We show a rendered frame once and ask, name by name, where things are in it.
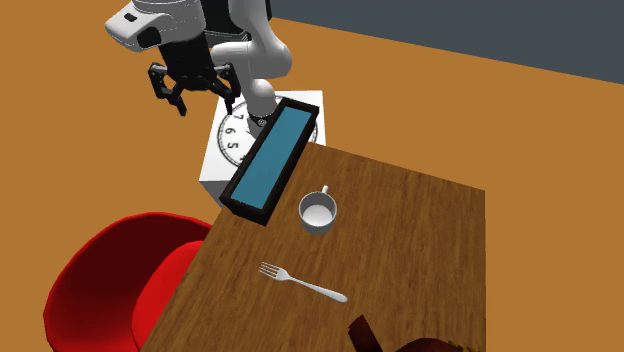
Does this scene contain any silver fork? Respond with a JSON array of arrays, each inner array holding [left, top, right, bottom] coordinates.
[[257, 261, 350, 305]]

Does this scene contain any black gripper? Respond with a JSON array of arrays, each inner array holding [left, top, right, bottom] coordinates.
[[147, 34, 243, 118]]

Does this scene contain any red shell chair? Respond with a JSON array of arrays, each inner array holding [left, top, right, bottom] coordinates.
[[42, 211, 214, 352]]

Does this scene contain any white mug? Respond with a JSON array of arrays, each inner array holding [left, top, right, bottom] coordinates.
[[297, 184, 339, 237]]

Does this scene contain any dark red chair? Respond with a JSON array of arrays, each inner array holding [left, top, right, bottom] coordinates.
[[347, 313, 480, 352]]

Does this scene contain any white clock-patterned robot stand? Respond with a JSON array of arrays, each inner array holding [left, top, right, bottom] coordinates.
[[198, 89, 327, 209]]

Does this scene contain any long black tray blue inside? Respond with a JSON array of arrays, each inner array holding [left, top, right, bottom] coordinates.
[[218, 96, 321, 227]]

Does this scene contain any brown wooden table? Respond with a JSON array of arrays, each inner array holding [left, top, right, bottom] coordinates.
[[139, 141, 488, 352]]

